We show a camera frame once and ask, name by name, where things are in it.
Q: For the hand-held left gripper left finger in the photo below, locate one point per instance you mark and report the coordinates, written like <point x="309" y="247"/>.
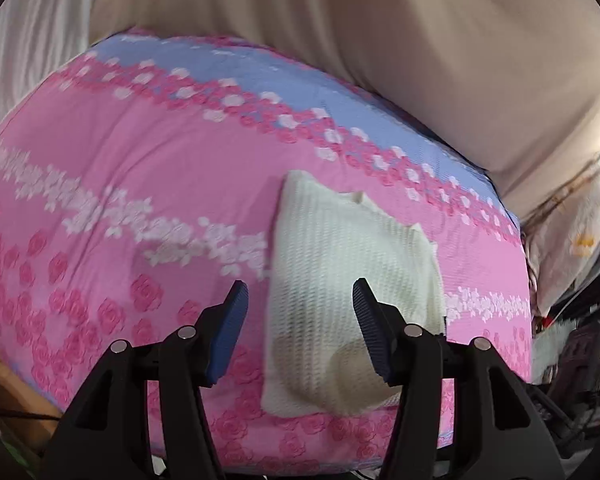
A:
<point x="227" y="335"/>

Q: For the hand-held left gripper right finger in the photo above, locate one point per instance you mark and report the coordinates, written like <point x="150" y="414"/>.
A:
<point x="372" y="330"/>

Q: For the white red black knit sweater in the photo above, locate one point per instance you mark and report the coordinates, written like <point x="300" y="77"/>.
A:
<point x="320" y="270"/>

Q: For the pink floral bed sheet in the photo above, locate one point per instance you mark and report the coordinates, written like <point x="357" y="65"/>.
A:
<point x="130" y="160"/>

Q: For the patterned white pillow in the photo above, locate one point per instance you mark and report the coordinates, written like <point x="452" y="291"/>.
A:
<point x="575" y="240"/>

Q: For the brown wooden board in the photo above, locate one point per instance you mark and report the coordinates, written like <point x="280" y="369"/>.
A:
<point x="10" y="395"/>

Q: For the beige backdrop cloth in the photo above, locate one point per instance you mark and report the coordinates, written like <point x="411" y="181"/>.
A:
<point x="380" y="35"/>

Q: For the white pleated curtain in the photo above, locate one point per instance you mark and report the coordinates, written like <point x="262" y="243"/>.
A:
<point x="35" y="45"/>

